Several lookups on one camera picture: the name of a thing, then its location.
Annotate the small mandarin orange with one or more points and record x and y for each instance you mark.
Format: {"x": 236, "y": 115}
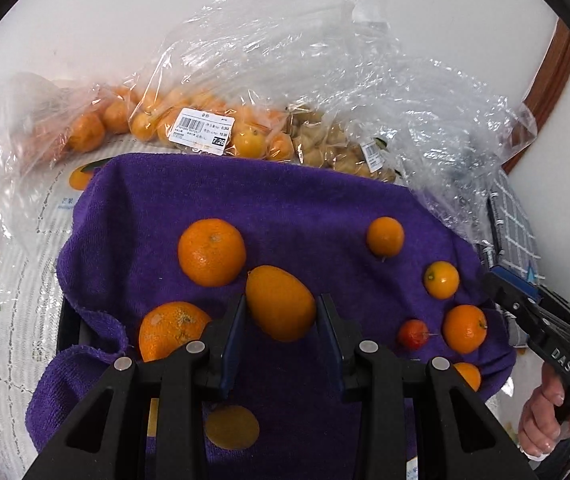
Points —
{"x": 386, "y": 237}
{"x": 469, "y": 375}

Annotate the large orange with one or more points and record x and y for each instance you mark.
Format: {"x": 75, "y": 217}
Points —
{"x": 170, "y": 330}

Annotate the person's right hand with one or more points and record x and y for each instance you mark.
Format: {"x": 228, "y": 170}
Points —
{"x": 540, "y": 410}

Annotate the clear bag of brown longans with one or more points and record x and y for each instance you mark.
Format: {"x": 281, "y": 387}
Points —
{"x": 335, "y": 150}

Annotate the orange kumquat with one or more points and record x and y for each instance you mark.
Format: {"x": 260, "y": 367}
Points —
{"x": 441, "y": 280}

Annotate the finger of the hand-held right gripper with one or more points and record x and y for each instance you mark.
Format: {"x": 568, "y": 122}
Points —
{"x": 515, "y": 280}
{"x": 505, "y": 292}

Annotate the clear bag of kumquats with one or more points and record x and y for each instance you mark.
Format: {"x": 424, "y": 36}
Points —
{"x": 255, "y": 142}

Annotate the small red crabapple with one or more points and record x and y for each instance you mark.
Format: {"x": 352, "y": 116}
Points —
{"x": 413, "y": 334}

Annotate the person's dark clothing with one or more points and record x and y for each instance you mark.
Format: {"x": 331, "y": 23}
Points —
{"x": 557, "y": 467}

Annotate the clear bag of mandarins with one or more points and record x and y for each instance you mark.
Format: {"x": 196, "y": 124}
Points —
{"x": 85, "y": 130}

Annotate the brown wooden door frame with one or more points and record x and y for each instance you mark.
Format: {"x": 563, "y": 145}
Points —
{"x": 547, "y": 90}

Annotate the checked cover notebook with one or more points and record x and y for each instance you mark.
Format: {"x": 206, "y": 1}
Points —
{"x": 515, "y": 220}

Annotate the oval orange citrus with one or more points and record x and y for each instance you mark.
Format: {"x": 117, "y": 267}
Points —
{"x": 280, "y": 302}

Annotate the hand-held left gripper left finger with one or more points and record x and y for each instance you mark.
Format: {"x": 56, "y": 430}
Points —
{"x": 232, "y": 350}

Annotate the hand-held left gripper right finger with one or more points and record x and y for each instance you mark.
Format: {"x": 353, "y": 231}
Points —
{"x": 332, "y": 350}

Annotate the purple towel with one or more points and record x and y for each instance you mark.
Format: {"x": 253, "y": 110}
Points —
{"x": 315, "y": 200}

